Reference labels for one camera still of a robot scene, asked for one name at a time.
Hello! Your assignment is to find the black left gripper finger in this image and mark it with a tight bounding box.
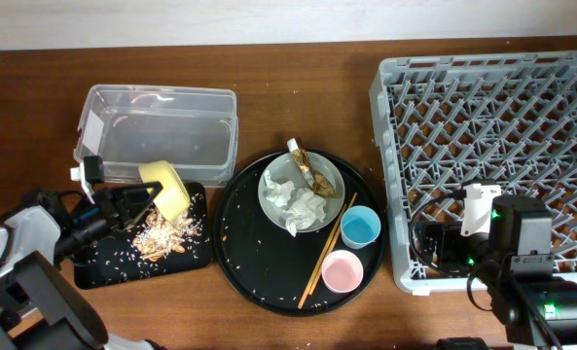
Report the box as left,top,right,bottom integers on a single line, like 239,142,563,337
122,182,163,202
126,202,155,228

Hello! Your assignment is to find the yellow bowl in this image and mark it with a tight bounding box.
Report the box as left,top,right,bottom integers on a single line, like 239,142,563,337
138,160,191,224

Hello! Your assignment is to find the food scraps and rice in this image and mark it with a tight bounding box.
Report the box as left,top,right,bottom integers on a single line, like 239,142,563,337
131,206,202,263

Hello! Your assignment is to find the blue cup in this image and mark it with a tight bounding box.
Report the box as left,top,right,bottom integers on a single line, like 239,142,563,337
341,205,381,249

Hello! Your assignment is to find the pink cup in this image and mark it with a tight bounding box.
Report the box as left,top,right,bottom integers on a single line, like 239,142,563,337
321,250,364,294

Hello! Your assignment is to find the white napkin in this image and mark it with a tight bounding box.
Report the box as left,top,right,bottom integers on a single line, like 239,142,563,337
284,189,326,237
263,170,295,208

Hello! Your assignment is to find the gold foil wrapper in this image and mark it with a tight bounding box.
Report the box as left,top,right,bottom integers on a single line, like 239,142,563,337
287,138,338,198

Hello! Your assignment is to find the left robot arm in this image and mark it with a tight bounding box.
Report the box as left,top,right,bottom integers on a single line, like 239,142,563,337
0,182,162,350

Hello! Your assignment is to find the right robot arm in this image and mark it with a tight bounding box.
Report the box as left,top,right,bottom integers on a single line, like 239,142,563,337
215,195,577,348

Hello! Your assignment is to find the grey dishwasher rack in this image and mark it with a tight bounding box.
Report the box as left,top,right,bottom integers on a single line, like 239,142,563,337
369,51,577,296

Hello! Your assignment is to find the black rectangular tray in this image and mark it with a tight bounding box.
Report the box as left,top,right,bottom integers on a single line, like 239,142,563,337
74,182,212,290

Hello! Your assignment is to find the clear plastic bin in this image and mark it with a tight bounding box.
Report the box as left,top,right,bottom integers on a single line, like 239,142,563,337
73,85,238,188

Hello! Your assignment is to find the wooden chopstick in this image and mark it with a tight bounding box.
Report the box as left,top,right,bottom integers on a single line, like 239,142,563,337
307,193,357,296
298,204,347,310

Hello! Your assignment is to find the grey plate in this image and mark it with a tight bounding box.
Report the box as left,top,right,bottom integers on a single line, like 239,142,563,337
258,152,345,237

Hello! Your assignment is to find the round black tray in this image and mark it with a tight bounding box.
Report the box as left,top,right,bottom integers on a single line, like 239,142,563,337
211,151,388,317

